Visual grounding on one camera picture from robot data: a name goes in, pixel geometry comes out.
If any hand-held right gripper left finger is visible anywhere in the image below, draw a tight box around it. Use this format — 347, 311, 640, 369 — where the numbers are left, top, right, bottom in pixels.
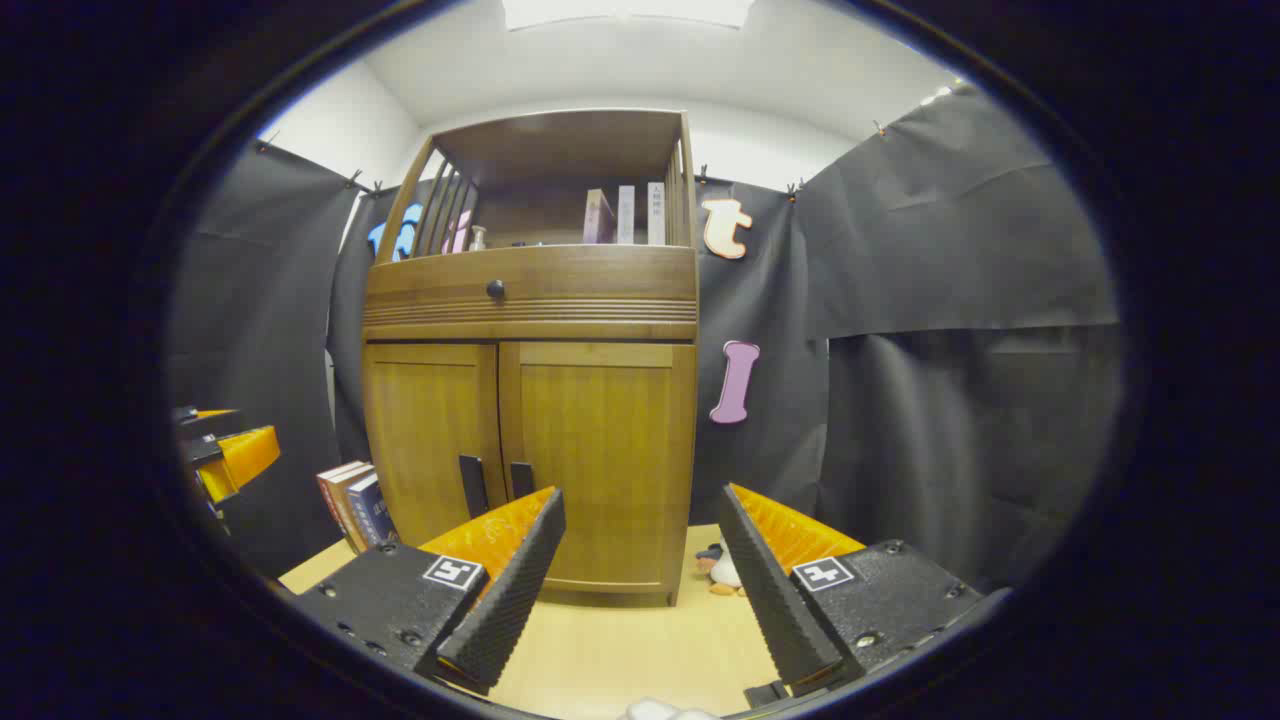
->
296, 487, 567, 696

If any small penguin toy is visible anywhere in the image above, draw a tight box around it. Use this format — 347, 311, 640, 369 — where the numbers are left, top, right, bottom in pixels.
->
696, 540, 746, 598

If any wooden drawer with black knob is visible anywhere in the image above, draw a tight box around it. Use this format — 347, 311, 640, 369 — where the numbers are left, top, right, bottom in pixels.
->
366, 245, 698, 326

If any wooden double-door shoe cabinet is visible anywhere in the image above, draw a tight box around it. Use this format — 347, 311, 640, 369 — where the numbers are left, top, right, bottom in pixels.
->
361, 108, 700, 608

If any black backdrop cloth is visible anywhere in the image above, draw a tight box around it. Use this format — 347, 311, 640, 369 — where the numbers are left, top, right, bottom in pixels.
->
168, 85, 1126, 596

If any blue book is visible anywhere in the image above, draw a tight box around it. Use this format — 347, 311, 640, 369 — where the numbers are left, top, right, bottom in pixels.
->
347, 473, 401, 549

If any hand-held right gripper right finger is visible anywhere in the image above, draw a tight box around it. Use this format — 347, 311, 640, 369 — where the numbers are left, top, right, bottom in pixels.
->
717, 484, 986, 699

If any wooden shoe cabinet door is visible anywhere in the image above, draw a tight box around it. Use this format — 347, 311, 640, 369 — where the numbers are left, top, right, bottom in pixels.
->
362, 343, 506, 546
498, 341, 696, 601

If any brown book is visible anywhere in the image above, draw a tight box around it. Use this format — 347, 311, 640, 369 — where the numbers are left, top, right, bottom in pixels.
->
330, 465, 379, 553

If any red book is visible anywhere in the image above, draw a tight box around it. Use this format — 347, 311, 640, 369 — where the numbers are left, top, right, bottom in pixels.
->
317, 461, 366, 551

